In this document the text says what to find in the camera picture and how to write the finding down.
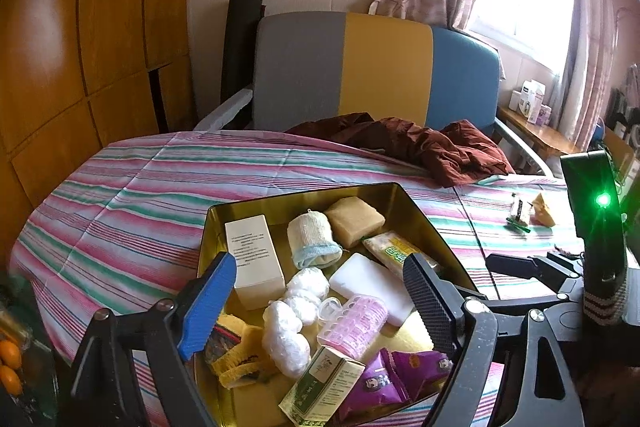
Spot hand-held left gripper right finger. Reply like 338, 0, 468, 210
402, 253, 586, 427

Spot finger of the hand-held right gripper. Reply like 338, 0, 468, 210
486, 252, 586, 303

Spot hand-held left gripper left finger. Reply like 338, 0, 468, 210
70, 252, 237, 427

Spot white foam block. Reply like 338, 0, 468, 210
328, 253, 417, 328

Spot yellow label snack packet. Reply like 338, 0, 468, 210
361, 230, 442, 279

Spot cream cardboard box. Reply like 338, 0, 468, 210
224, 214, 287, 311

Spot pink hair roller pack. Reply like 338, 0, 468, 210
316, 293, 389, 351

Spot white cotton ball bag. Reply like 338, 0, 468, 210
284, 267, 331, 326
261, 301, 312, 379

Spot tan rectangular sponge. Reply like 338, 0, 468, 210
323, 196, 387, 249

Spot gold tin box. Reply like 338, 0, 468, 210
192, 182, 488, 427

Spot cream bandage roll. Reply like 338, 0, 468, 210
286, 208, 342, 270

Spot green and gold small box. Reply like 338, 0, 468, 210
278, 345, 367, 426

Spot clear wrapped cereal bar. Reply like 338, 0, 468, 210
506, 194, 532, 235

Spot yellow wedge sponge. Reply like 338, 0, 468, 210
530, 193, 557, 228

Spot wooden desk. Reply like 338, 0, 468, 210
497, 106, 573, 160

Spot cluttered wooden shelf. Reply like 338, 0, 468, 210
597, 67, 640, 188

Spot striped bed sheet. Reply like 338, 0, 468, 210
10, 131, 601, 427

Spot brown crumpled cloth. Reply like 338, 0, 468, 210
285, 112, 516, 186

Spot white cardboard box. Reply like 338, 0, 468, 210
510, 79, 547, 122

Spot glass tray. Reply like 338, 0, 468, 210
0, 277, 58, 427

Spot orange fruit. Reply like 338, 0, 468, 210
0, 339, 23, 370
0, 366, 23, 397

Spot grey yellow blue chair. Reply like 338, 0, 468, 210
252, 11, 502, 132

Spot black rolled mat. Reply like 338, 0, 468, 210
221, 0, 264, 108

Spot wooden wardrobe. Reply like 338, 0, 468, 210
0, 0, 196, 248

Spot grey bed rail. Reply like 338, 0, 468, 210
194, 88, 254, 131
494, 119, 565, 180

